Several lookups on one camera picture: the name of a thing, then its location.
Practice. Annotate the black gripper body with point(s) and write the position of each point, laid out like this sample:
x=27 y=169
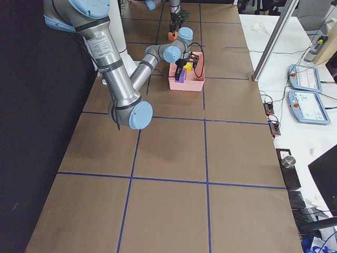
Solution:
x=175 y=18
x=181 y=64

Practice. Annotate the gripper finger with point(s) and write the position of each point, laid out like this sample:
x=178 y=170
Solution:
x=178 y=72
x=172 y=28
x=175 y=28

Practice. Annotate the orange foam block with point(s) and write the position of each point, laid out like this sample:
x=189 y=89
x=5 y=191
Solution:
x=172 y=36

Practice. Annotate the purple foam block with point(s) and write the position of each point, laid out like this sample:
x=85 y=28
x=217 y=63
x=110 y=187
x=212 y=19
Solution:
x=182 y=77

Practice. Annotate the yellow foam block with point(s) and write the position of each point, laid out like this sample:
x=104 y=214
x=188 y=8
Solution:
x=187 y=67

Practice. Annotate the pink plastic bin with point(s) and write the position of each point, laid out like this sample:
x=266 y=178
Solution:
x=194 y=80

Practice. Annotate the crumpled white paper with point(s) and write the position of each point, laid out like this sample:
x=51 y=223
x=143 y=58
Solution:
x=259 y=28

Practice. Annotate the black connector block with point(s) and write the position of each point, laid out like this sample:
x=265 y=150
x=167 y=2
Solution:
x=268 y=108
x=274 y=126

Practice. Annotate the brown paper table cover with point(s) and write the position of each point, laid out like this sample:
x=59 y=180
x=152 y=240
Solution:
x=202 y=177

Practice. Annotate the far teach pendant tablet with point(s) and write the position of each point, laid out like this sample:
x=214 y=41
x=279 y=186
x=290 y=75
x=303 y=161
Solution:
x=304 y=78

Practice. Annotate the teach pendant tablet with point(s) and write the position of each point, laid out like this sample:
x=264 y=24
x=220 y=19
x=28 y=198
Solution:
x=307 y=107
x=304 y=78

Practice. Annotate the near teach pendant tablet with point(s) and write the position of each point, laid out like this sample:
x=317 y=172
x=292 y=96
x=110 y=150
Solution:
x=307 y=107

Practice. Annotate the steel cup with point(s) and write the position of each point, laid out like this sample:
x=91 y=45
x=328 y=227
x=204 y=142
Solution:
x=288 y=162

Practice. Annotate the black monitor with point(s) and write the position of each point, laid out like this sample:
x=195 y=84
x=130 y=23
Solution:
x=323 y=171

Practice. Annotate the aluminium frame post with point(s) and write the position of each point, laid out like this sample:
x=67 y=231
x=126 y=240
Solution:
x=274 y=38

